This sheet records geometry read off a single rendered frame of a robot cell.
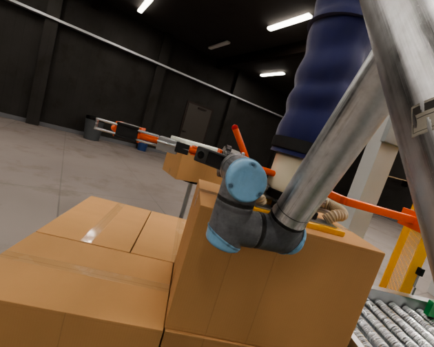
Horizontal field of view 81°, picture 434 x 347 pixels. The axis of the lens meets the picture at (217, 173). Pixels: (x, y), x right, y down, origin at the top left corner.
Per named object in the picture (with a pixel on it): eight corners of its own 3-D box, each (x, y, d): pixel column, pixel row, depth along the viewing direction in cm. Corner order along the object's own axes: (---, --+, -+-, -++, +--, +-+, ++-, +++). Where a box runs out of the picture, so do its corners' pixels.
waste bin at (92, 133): (99, 140, 810) (104, 119, 801) (101, 142, 763) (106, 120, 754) (80, 135, 781) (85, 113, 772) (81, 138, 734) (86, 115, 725)
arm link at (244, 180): (220, 200, 53) (234, 154, 52) (215, 186, 66) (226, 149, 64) (261, 211, 55) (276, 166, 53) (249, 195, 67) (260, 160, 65)
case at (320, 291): (294, 288, 123) (322, 213, 118) (341, 362, 84) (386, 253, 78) (174, 261, 115) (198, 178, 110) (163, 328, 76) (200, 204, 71)
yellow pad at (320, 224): (328, 226, 93) (333, 213, 92) (344, 237, 83) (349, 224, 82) (240, 203, 88) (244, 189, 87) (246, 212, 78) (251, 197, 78)
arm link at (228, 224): (253, 260, 59) (270, 211, 57) (206, 252, 56) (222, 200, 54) (240, 241, 68) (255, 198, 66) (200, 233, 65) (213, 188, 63)
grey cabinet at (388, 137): (401, 148, 195) (417, 110, 191) (408, 149, 190) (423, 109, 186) (379, 141, 192) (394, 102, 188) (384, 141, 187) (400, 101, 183)
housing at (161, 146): (177, 153, 91) (180, 140, 90) (176, 154, 84) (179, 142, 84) (158, 147, 90) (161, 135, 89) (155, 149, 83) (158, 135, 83)
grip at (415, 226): (420, 228, 77) (426, 213, 76) (448, 241, 68) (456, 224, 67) (396, 222, 75) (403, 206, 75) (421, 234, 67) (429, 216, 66)
